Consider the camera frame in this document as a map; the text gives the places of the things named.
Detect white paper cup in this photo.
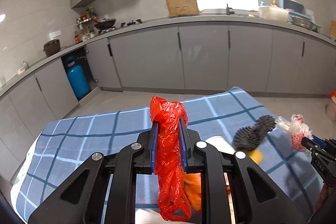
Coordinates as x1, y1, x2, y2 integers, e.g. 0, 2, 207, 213
206, 136, 235, 155

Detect orange wrapper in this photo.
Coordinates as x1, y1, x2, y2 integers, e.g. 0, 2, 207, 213
182, 171, 202, 214

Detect clear red-printed plastic bag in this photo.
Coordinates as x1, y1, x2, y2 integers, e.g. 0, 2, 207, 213
276, 114, 313, 152

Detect red plastic bag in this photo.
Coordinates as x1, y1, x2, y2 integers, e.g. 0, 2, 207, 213
150, 96, 191, 222

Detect black bumpy mesh pad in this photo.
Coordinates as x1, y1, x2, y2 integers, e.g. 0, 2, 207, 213
233, 115, 276, 152

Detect yellow sponge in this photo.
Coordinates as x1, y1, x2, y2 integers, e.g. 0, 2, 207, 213
246, 149, 263, 165

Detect grey kitchen cabinets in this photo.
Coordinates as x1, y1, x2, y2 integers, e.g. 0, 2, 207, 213
1, 15, 335, 180

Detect pink bin with red bag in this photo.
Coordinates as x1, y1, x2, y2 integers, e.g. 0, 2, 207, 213
326, 91, 336, 122

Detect blue gas cylinder left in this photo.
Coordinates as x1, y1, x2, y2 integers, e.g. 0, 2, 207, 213
65, 56, 91, 100

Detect blue plaid tablecloth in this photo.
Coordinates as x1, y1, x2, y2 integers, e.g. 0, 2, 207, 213
10, 87, 322, 222

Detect black wok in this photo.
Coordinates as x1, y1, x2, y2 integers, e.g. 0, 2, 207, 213
92, 19, 116, 31

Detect spice bottles rack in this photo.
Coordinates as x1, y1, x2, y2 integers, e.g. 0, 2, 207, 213
74, 6, 98, 44

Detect wooden cutting board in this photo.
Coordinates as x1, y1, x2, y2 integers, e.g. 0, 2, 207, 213
165, 0, 199, 17
329, 20, 336, 38

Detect dark rice cooker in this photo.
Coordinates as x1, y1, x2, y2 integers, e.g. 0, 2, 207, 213
43, 39, 61, 57

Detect metal bowl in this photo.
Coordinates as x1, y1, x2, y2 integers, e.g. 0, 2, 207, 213
291, 16, 313, 30

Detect blue dish rack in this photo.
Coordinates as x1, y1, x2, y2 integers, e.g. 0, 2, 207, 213
278, 0, 311, 22

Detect white plastic tub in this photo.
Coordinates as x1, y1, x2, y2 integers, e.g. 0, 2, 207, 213
259, 6, 289, 23

